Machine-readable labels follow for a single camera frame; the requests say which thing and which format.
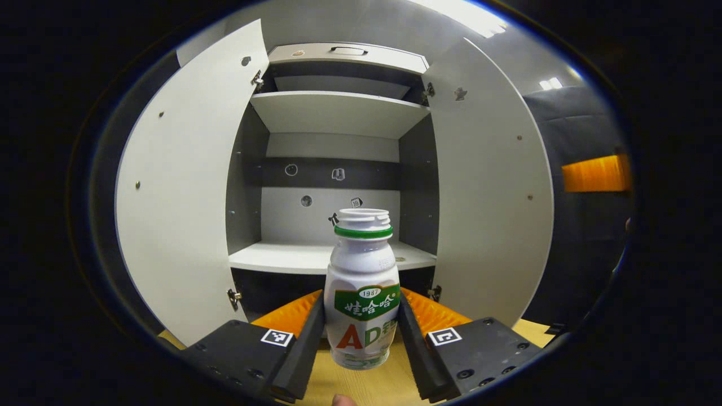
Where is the white cabinet drawer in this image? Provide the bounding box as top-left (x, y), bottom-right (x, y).
top-left (267, 42), bottom-right (429, 76)

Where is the white cabinet door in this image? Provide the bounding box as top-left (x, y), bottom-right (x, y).
top-left (115, 19), bottom-right (270, 347)
top-left (420, 37), bottom-right (555, 329)

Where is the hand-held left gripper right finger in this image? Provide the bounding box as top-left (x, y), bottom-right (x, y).
top-left (397, 286), bottom-right (545, 404)

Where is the white and grey cabinet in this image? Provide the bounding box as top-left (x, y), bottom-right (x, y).
top-left (226, 42), bottom-right (441, 322)

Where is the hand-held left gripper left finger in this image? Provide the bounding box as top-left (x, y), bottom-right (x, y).
top-left (180, 289), bottom-right (326, 404)

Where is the white bottle green label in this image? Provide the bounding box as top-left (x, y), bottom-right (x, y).
top-left (324, 208), bottom-right (402, 371)

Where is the black backdrop cloth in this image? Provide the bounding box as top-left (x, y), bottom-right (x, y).
top-left (90, 51), bottom-right (632, 339)

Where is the white cabinet shelf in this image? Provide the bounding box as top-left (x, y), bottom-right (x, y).
top-left (249, 90), bottom-right (431, 140)
top-left (228, 240), bottom-right (438, 276)

